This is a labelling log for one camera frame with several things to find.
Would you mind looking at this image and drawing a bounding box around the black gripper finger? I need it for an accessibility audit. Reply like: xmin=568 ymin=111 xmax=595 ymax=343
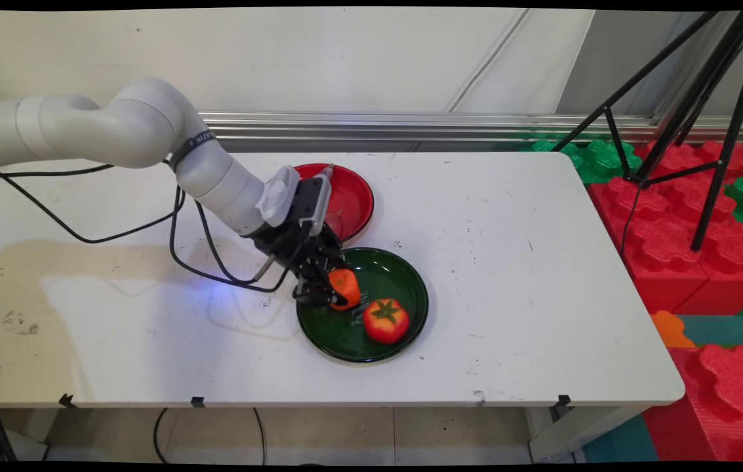
xmin=294 ymin=275 xmax=346 ymax=309
xmin=317 ymin=247 xmax=349 ymax=273

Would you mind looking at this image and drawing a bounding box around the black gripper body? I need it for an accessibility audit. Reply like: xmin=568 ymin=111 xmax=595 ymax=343
xmin=252 ymin=222 xmax=344 ymax=280

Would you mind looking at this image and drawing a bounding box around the orange toy mandarin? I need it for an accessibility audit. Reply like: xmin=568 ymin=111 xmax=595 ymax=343
xmin=329 ymin=268 xmax=362 ymax=311

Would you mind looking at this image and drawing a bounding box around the dark green round plate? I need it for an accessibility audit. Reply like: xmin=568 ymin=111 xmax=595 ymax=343
xmin=296 ymin=247 xmax=430 ymax=364

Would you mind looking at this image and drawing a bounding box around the red round plate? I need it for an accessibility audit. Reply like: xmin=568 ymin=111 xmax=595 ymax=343
xmin=292 ymin=163 xmax=375 ymax=246

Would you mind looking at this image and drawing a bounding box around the red toy tomato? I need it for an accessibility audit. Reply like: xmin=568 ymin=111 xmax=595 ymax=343
xmin=363 ymin=298 xmax=411 ymax=345

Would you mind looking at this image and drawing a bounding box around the white table leg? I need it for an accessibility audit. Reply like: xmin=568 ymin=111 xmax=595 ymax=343
xmin=527 ymin=405 xmax=649 ymax=463

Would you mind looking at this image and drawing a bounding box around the red foam building block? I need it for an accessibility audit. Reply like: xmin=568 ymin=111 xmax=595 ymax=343
xmin=642 ymin=344 xmax=743 ymax=463
xmin=633 ymin=139 xmax=743 ymax=183
xmin=589 ymin=176 xmax=711 ymax=315
xmin=673 ymin=197 xmax=743 ymax=317

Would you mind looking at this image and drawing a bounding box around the orange foam piece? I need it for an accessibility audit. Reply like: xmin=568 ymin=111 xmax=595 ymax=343
xmin=649 ymin=310 xmax=697 ymax=349

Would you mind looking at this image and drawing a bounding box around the teal foam mat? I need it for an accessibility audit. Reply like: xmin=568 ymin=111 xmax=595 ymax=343
xmin=676 ymin=315 xmax=743 ymax=348

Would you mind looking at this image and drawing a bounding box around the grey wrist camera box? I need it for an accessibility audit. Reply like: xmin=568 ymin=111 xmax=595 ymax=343
xmin=299 ymin=167 xmax=334 ymax=237

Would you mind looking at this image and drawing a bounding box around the black cable with grey plug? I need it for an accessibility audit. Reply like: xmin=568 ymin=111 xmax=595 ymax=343
xmin=194 ymin=200 xmax=277 ymax=285

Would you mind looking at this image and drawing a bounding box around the looping black gripper cable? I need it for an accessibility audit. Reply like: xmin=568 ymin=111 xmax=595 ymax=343
xmin=169 ymin=187 xmax=310 ymax=294

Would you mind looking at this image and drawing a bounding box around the black strap on arm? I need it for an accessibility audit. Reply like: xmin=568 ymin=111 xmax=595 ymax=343
xmin=170 ymin=130 xmax=218 ymax=172

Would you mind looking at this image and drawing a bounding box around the long black robot cable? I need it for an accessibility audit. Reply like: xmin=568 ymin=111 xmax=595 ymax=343
xmin=0 ymin=161 xmax=186 ymax=245

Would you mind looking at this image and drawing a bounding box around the black floor cable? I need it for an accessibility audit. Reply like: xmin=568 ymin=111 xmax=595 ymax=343
xmin=152 ymin=407 xmax=268 ymax=465

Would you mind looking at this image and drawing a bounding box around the thin black tripod cable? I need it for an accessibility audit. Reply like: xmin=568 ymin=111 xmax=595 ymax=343
xmin=620 ymin=185 xmax=642 ymax=258

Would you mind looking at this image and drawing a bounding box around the black camera tripod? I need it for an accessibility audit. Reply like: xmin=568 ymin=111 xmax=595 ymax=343
xmin=552 ymin=10 xmax=743 ymax=253

